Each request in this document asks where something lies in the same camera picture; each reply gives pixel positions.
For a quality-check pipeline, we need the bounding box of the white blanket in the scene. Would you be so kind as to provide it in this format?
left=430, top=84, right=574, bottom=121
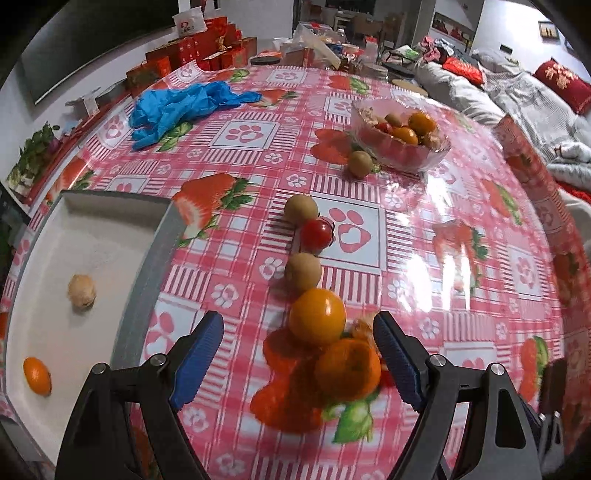
left=547, top=141, right=591, bottom=185

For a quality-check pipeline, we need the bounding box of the red cherry tomato with stem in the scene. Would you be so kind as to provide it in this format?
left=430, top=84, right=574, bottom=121
left=300, top=216, right=336, bottom=254

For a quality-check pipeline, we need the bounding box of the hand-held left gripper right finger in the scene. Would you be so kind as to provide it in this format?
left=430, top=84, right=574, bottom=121
left=372, top=311, right=543, bottom=480

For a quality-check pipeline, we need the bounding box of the crinkled orange fruit piece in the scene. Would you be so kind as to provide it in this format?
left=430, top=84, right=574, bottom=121
left=348, top=314, right=376, bottom=344

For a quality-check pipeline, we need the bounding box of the black wall television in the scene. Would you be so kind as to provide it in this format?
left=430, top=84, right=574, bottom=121
left=21, top=0, right=181, bottom=104

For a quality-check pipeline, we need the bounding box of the clear plastic bag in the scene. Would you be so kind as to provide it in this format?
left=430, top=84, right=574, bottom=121
left=281, top=23, right=345, bottom=70

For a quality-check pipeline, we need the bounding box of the pile of colourful clothes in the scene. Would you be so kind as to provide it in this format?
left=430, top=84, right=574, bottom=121
left=418, top=37, right=455, bottom=61

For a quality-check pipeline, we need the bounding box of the red embroidered pillow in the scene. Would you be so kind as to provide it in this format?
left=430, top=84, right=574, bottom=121
left=533, top=59, right=591, bottom=115

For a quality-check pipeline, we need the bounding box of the small white cardboard box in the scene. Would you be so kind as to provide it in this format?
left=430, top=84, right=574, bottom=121
left=65, top=88, right=102, bottom=116

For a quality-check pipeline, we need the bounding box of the strawberry print tablecloth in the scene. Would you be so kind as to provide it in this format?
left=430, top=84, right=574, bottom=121
left=0, top=65, right=591, bottom=480

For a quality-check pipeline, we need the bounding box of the smooth orange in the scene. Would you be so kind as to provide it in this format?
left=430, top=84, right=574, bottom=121
left=288, top=288, right=347, bottom=348

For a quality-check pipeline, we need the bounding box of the white and grey tray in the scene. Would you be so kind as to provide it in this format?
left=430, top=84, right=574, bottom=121
left=7, top=189, right=188, bottom=467

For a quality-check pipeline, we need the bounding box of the beige walnut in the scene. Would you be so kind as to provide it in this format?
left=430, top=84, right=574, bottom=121
left=68, top=274, right=98, bottom=311

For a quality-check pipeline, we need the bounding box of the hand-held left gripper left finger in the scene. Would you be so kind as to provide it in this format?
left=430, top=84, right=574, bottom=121
left=54, top=310, right=225, bottom=480

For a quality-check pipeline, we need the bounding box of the large orange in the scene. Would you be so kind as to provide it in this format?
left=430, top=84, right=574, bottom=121
left=407, top=111, right=438, bottom=138

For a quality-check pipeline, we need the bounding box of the stack of red gift boxes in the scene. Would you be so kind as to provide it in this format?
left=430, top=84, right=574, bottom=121
left=124, top=16, right=259, bottom=93

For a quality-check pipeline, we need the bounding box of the white bag with red print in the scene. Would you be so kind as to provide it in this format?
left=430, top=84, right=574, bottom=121
left=172, top=9, right=207, bottom=34

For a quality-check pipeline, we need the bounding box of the grey bedding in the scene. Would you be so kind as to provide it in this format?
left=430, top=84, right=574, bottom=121
left=416, top=46, right=591, bottom=158

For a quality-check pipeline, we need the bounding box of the green potted plant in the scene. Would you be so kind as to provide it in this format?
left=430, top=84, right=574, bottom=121
left=7, top=122, right=61, bottom=195

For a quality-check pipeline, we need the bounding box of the clear glass bowl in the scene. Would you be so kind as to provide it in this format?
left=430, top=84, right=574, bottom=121
left=351, top=98, right=451, bottom=174

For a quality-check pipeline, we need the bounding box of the pile of blue gloves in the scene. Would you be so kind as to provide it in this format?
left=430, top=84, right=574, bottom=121
left=128, top=82, right=263, bottom=149

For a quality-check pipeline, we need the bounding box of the orange tangerine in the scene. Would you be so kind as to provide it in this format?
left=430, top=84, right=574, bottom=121
left=315, top=338, right=382, bottom=401
left=23, top=357, right=52, bottom=397

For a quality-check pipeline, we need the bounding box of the red folded cloth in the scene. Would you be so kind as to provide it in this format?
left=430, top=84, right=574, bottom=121
left=442, top=58, right=485, bottom=85

